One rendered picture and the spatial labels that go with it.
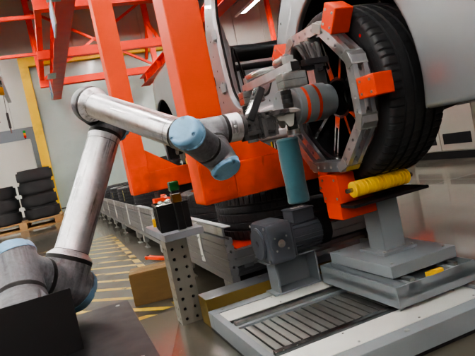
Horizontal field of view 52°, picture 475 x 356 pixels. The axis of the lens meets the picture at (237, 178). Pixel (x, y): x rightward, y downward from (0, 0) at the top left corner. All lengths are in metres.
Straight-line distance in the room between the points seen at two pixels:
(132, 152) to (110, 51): 0.82
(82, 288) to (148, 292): 1.16
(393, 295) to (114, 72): 2.95
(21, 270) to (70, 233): 0.23
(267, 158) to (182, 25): 0.69
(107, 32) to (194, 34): 2.02
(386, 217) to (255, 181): 0.61
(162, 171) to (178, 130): 2.76
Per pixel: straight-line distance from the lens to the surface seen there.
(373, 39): 1.71
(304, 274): 2.31
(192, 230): 2.06
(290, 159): 1.90
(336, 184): 1.84
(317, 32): 1.81
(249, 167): 2.20
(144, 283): 2.78
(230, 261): 2.30
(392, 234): 2.00
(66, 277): 1.62
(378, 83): 1.59
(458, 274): 1.96
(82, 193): 1.70
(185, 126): 1.30
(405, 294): 1.81
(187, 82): 2.15
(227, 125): 1.49
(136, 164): 4.02
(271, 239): 2.03
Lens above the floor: 0.75
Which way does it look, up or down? 4 degrees down
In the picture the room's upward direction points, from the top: 12 degrees counter-clockwise
